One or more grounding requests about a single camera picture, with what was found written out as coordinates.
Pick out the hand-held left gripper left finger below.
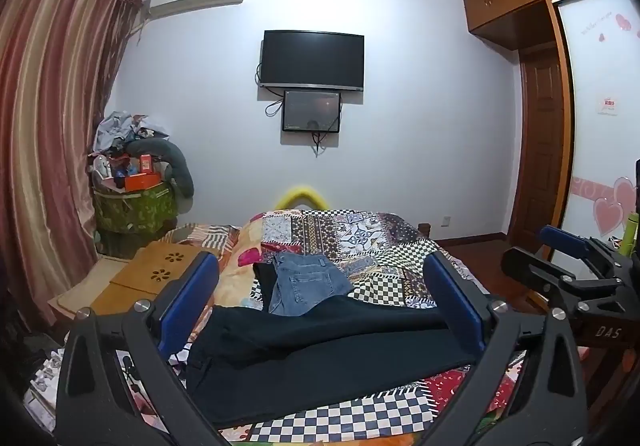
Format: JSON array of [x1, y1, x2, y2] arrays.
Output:
[[55, 250, 222, 446]]

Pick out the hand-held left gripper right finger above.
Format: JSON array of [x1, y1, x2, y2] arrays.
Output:
[[419, 250, 587, 446]]

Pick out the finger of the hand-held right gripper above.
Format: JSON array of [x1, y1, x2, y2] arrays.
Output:
[[541, 225, 595, 261], [501, 246, 581, 299]]

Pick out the dark teal pants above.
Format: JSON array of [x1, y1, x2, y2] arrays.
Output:
[[185, 293, 482, 425]]

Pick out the orange floral bedsheet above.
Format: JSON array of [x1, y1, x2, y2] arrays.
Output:
[[212, 225, 266, 312]]

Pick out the wooden lap table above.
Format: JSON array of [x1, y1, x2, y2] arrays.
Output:
[[47, 241, 222, 322]]

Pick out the striped cloth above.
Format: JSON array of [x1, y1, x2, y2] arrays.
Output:
[[167, 223, 241, 249]]

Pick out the light green bottle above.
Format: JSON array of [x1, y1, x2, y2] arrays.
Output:
[[621, 211, 640, 258]]

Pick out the black cloth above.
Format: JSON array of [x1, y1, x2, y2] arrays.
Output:
[[252, 262, 280, 312]]

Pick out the patchwork quilt bed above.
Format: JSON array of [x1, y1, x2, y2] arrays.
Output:
[[114, 209, 531, 446]]

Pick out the green patterned storage bin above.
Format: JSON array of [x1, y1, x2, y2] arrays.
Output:
[[92, 179, 179, 236]]

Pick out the blue denim jeans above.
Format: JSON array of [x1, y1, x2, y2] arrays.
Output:
[[268, 251, 354, 318]]

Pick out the white heart-print sliding door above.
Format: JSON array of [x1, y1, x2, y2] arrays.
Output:
[[550, 0, 640, 267]]

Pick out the orange box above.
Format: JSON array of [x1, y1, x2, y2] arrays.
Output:
[[124, 171, 162, 193]]

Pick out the grey stuffed pillow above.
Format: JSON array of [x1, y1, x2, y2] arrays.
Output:
[[125, 139, 196, 201]]

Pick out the yellow curved object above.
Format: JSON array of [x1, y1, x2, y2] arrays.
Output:
[[276, 183, 328, 212]]

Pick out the pile of crumpled clothes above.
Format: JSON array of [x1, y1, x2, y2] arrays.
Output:
[[92, 110, 171, 158]]

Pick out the striped pink curtain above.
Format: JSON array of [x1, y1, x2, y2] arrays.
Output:
[[0, 0, 147, 327]]

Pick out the black monitor cable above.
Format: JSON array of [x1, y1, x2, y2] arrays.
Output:
[[311, 121, 327, 158]]

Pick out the small black wall monitor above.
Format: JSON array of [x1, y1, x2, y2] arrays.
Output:
[[281, 90, 343, 133]]

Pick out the black wall television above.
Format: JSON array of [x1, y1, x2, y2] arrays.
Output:
[[258, 30, 365, 92]]

